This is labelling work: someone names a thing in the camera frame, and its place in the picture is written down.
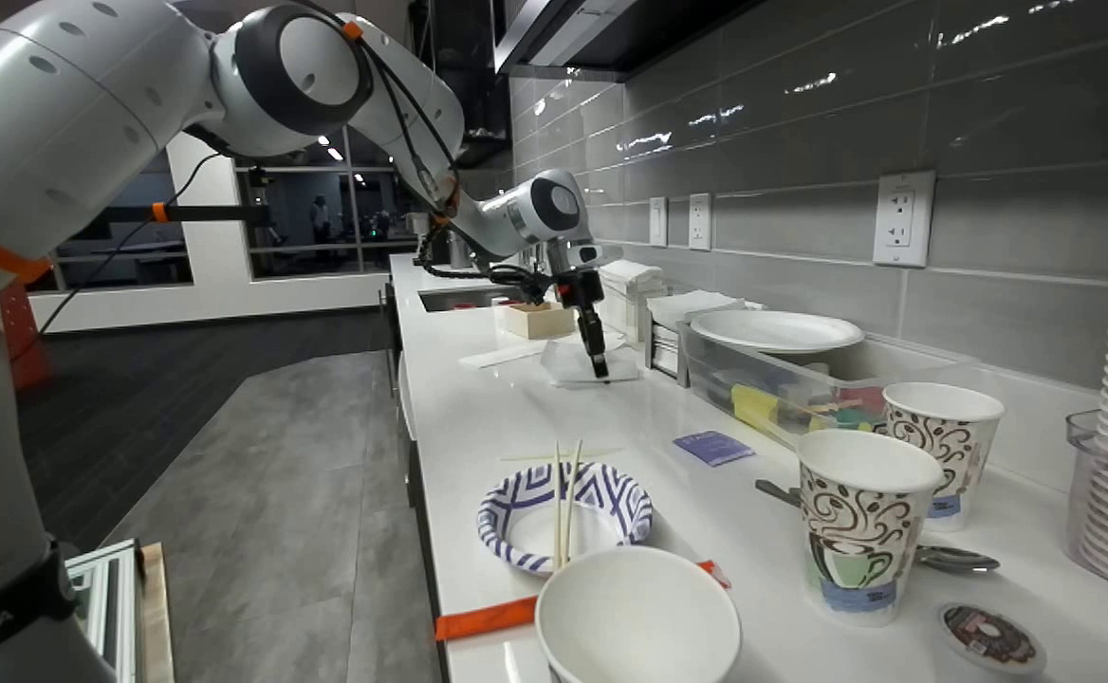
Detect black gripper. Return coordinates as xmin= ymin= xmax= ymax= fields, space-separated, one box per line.
xmin=551 ymin=240 xmax=616 ymax=383

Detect counter sink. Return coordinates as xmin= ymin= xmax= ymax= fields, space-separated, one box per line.
xmin=413 ymin=286 xmax=519 ymax=315

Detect small cardboard box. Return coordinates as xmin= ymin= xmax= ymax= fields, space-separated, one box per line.
xmin=496 ymin=296 xmax=582 ymax=340

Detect stack of folded paper towels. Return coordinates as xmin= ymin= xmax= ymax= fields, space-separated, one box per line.
xmin=597 ymin=254 xmax=675 ymax=344

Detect clear plastic bin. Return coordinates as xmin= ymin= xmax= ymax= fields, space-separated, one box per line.
xmin=680 ymin=331 xmax=896 ymax=446

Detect wooden chopstick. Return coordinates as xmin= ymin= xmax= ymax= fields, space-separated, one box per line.
xmin=563 ymin=437 xmax=589 ymax=569
xmin=551 ymin=439 xmax=575 ymax=573

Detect yellow sponge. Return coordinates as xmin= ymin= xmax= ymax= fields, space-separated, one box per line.
xmin=728 ymin=378 xmax=785 ymax=434

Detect white plate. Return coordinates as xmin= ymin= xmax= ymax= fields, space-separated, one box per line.
xmin=688 ymin=303 xmax=867 ymax=362

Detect blue patterned paper plate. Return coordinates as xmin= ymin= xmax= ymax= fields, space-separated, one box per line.
xmin=473 ymin=458 xmax=659 ymax=582

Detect white bowl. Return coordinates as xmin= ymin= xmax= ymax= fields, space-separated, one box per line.
xmin=530 ymin=544 xmax=743 ymax=683

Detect dark upper cabinet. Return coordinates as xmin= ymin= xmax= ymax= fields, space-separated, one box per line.
xmin=408 ymin=0 xmax=766 ymax=176

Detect orange tape strip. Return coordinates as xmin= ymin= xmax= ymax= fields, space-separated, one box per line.
xmin=434 ymin=559 xmax=738 ymax=645

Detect patterned paper cup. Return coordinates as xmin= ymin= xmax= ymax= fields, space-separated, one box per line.
xmin=793 ymin=425 xmax=950 ymax=622
xmin=876 ymin=378 xmax=1010 ymax=521

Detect wooden robot cart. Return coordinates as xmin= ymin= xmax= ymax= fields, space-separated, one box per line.
xmin=57 ymin=534 xmax=184 ymax=683

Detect white wall power outlet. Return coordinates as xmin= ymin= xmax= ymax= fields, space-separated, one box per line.
xmin=683 ymin=188 xmax=719 ymax=254
xmin=868 ymin=167 xmax=943 ymax=270

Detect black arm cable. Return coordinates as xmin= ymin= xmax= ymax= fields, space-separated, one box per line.
xmin=337 ymin=12 xmax=559 ymax=292

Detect black camera stand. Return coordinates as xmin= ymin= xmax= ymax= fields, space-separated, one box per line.
xmin=133 ymin=148 xmax=265 ymax=230

